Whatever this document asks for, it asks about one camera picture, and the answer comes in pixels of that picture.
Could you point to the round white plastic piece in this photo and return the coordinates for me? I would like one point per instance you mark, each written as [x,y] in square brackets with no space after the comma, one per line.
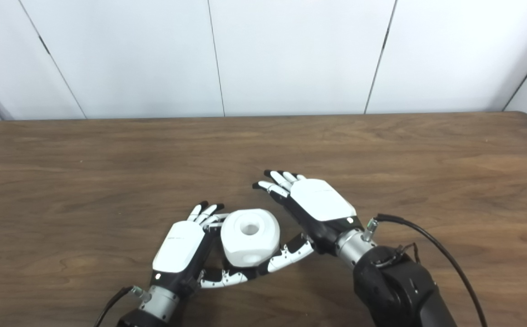
[245,245]

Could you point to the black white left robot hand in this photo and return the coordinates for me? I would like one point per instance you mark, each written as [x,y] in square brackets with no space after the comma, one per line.
[179,247]

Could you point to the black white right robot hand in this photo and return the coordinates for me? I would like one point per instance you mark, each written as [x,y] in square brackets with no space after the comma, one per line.
[320,200]

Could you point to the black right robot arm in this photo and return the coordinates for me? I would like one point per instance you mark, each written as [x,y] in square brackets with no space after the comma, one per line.
[395,290]

